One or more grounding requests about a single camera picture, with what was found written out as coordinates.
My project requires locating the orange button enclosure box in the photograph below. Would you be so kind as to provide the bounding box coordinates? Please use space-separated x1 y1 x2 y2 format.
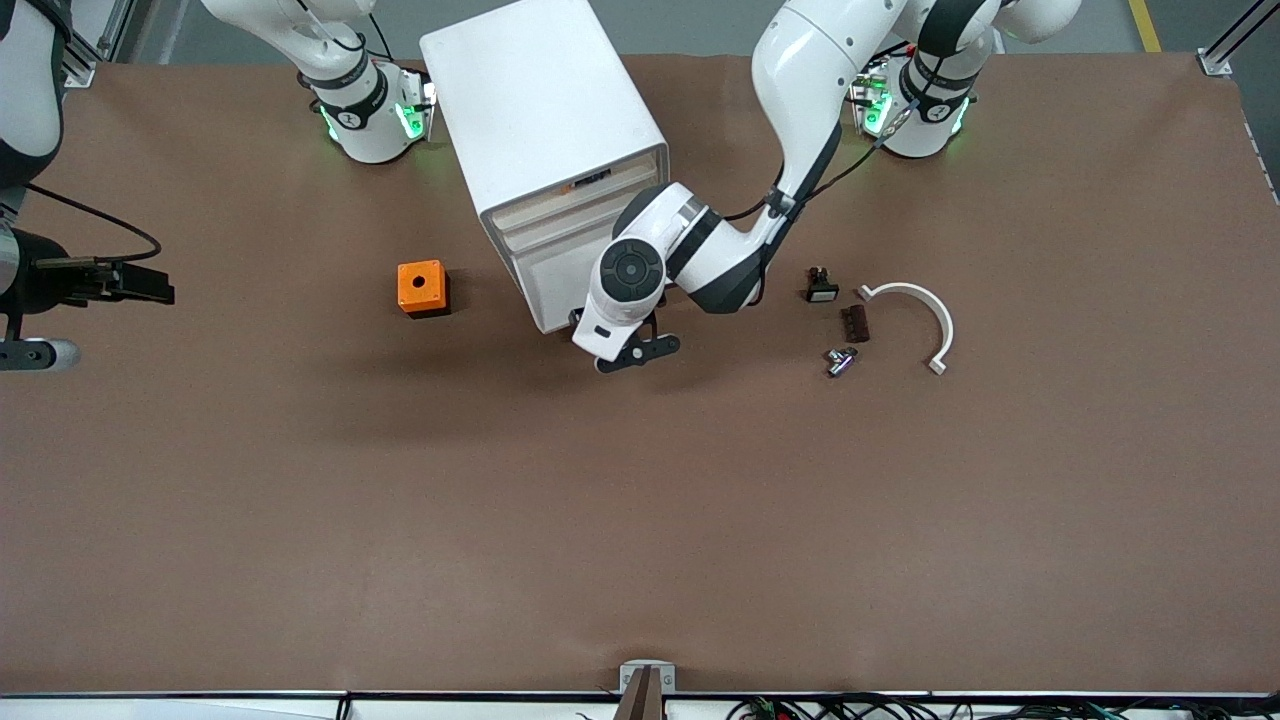
397 260 451 319

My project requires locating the black cable bundle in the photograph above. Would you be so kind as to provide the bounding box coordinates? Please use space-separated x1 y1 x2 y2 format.
730 693 1280 720

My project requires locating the grey metal edge bracket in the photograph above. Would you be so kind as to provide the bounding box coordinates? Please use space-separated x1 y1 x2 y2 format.
620 660 676 696

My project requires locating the aluminium frame post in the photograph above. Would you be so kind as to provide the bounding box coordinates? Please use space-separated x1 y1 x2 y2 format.
1198 0 1280 77
60 0 136 89

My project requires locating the brown table mat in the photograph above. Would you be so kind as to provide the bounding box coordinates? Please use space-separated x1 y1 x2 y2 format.
0 50 1280 696

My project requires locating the white curved plastic bracket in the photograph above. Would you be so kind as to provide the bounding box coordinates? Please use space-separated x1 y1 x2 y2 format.
857 282 955 376

